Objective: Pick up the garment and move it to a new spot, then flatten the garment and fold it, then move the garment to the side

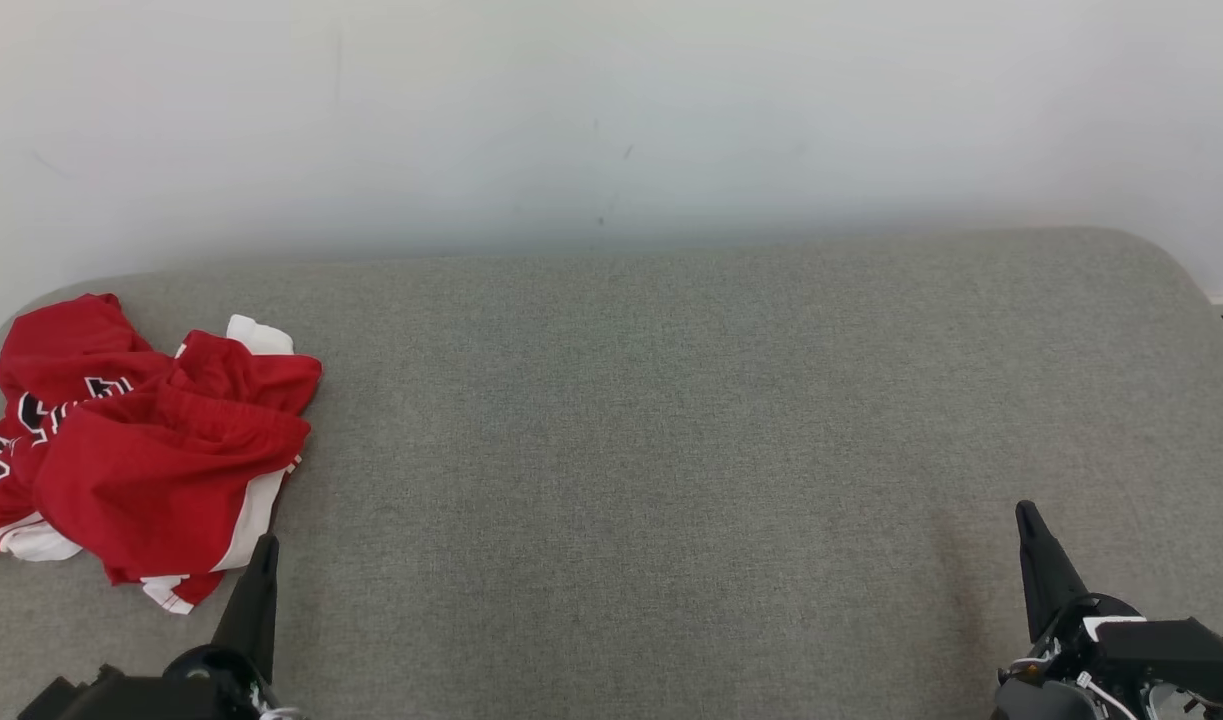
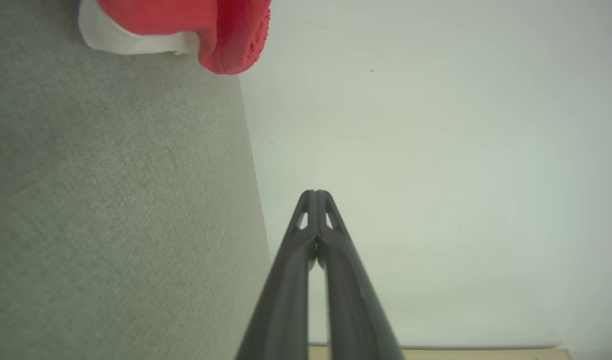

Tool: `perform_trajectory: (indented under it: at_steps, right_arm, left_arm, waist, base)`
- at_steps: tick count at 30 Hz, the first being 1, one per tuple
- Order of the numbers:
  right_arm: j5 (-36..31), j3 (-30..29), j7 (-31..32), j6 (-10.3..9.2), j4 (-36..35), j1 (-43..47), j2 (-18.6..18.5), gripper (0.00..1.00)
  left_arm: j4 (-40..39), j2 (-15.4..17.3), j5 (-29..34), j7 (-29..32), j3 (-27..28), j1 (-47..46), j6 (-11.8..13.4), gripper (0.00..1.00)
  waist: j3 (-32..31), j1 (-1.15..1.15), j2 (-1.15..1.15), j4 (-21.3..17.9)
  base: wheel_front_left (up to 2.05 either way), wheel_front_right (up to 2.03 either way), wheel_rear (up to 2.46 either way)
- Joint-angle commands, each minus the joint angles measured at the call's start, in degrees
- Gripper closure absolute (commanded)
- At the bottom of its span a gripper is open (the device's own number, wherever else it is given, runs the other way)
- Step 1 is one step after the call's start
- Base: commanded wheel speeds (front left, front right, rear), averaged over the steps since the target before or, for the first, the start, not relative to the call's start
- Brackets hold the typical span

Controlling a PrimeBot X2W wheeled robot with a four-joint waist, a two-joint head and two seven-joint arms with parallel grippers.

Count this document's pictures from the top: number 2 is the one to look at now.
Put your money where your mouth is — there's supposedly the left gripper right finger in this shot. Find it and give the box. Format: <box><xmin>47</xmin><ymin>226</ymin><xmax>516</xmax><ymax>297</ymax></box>
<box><xmin>316</xmin><ymin>190</ymin><xmax>404</xmax><ymax>360</ymax></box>

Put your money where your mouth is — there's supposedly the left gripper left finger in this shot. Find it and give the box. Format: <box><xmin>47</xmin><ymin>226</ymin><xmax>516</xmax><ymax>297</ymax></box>
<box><xmin>236</xmin><ymin>190</ymin><xmax>318</xmax><ymax>360</ymax></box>

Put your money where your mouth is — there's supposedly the red white jersey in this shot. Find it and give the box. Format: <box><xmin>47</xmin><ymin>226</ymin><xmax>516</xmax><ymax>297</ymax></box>
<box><xmin>78</xmin><ymin>0</ymin><xmax>272</xmax><ymax>76</ymax></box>

